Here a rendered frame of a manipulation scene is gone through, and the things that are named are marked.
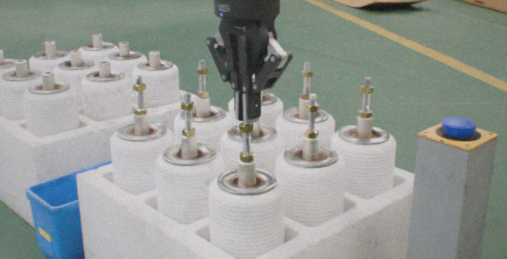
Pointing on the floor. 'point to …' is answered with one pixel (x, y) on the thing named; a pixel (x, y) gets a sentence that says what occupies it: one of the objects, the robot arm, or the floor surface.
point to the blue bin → (59, 215)
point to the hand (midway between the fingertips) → (247, 105)
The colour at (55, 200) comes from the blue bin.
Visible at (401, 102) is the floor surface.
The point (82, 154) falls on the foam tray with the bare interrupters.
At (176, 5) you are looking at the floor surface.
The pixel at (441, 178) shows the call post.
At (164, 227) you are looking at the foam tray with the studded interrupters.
